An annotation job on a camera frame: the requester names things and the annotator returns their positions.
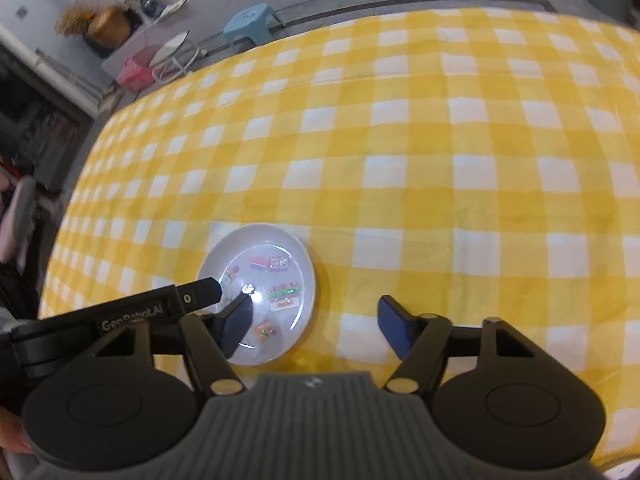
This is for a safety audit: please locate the grey pink cloth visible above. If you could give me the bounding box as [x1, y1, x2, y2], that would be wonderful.
[0, 160, 38, 271]

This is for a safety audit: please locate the yellow white checkered tablecloth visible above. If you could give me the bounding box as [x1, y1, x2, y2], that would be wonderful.
[37, 7, 640, 471]

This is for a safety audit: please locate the light blue plastic stool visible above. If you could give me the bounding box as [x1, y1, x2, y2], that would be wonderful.
[222, 4, 286, 45]

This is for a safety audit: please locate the round white side table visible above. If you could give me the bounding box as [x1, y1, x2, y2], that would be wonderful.
[149, 31, 201, 83]

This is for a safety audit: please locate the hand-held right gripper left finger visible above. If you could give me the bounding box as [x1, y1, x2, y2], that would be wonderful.
[92, 292, 254, 396]

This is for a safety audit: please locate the dried yellow plant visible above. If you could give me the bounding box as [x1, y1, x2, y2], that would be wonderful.
[54, 0, 98, 37]

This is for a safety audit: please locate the gold round vase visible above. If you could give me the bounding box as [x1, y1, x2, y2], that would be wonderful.
[85, 6, 132, 46]

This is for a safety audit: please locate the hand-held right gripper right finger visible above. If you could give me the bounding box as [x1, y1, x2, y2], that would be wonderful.
[377, 295, 553, 395]

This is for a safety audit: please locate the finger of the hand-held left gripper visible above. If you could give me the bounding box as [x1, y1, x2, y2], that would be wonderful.
[177, 276, 224, 313]

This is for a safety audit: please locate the person's left hand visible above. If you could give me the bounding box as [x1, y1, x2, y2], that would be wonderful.
[0, 405, 34, 455]

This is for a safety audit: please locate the dark cabinet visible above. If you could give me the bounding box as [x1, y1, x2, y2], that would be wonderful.
[0, 42, 96, 196]

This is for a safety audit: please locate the pink basket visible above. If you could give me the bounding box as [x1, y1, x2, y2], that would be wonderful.
[116, 55, 157, 92]

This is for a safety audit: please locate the small white plate with stickers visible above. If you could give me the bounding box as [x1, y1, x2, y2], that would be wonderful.
[196, 223, 317, 366]

